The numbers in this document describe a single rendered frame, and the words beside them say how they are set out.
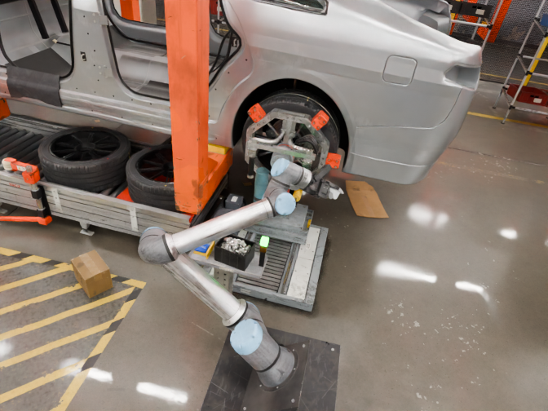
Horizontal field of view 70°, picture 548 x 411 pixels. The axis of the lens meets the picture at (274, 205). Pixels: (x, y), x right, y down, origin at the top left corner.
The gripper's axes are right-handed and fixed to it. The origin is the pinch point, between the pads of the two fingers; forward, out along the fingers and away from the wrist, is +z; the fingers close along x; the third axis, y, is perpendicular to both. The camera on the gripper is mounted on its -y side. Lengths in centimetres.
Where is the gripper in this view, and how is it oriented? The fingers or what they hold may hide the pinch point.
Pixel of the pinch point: (341, 191)
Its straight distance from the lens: 193.9
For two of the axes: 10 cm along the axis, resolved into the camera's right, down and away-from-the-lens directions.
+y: -3.3, 9.4, -1.0
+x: 4.3, 0.5, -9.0
